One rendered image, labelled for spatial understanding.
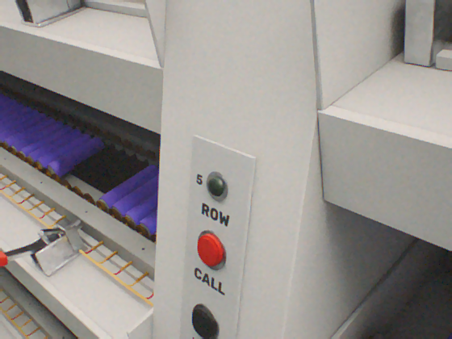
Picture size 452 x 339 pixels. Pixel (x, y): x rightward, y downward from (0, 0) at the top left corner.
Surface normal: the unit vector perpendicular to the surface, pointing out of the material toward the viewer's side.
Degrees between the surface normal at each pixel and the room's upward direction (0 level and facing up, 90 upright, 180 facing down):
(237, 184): 90
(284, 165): 90
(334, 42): 90
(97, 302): 20
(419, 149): 110
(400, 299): 90
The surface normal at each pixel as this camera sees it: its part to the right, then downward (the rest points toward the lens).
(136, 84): -0.69, 0.50
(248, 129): -0.70, 0.18
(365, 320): 0.71, 0.29
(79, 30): -0.16, -0.81
